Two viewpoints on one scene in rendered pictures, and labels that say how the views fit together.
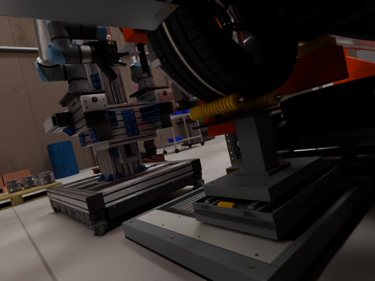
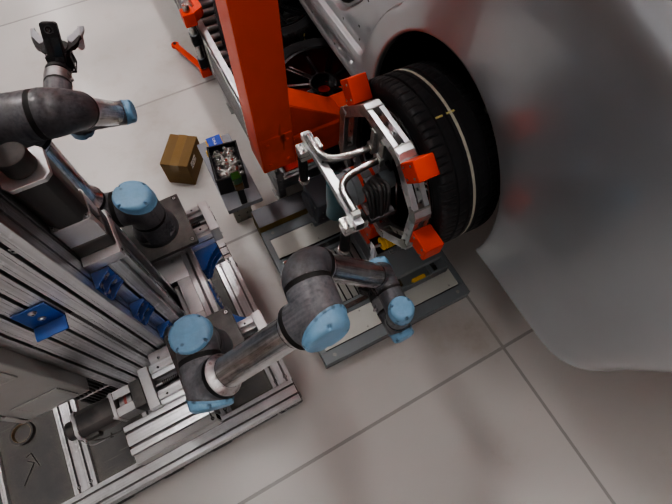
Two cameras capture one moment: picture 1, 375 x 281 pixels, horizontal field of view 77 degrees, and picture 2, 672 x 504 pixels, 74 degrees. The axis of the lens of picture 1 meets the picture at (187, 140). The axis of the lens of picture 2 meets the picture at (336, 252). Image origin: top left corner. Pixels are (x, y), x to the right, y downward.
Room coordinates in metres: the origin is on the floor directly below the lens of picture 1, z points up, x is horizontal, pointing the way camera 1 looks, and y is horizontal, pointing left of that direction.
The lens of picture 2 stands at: (1.07, 0.82, 2.21)
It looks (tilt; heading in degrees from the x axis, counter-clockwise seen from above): 64 degrees down; 279
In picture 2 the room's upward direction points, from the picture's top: 2 degrees clockwise
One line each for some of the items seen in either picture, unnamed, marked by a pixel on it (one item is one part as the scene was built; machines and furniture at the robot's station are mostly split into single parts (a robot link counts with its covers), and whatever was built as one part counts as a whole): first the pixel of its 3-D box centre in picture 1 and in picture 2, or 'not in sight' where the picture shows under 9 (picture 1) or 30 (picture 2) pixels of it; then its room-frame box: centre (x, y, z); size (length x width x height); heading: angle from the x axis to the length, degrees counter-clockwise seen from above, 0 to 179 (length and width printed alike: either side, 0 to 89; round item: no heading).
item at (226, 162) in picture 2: not in sight; (227, 166); (1.78, -0.31, 0.51); 0.20 x 0.14 x 0.13; 120
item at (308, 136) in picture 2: not in sight; (339, 135); (1.23, -0.16, 1.03); 0.19 x 0.18 x 0.11; 38
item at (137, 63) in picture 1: (143, 69); (136, 204); (1.83, 0.21, 0.98); 0.13 x 0.12 x 0.14; 25
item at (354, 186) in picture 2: not in sight; (362, 182); (1.13, -0.12, 0.85); 0.21 x 0.14 x 0.14; 38
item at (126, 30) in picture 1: (138, 29); (426, 242); (0.88, 0.08, 0.85); 0.09 x 0.08 x 0.07; 128
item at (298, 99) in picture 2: (284, 62); (337, 104); (1.32, -0.62, 0.69); 0.52 x 0.17 x 0.35; 38
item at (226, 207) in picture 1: (268, 192); (393, 243); (0.94, -0.27, 0.13); 0.50 x 0.36 x 0.10; 128
